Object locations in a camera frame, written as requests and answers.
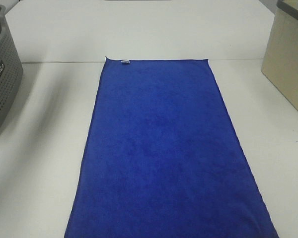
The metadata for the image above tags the beige storage box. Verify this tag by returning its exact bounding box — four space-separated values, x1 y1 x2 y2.
261 0 298 111

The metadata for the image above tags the blue microfibre towel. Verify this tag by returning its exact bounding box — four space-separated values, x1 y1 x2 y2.
65 59 278 238

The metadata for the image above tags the grey perforated plastic basket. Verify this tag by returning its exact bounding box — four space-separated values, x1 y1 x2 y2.
0 4 23 128

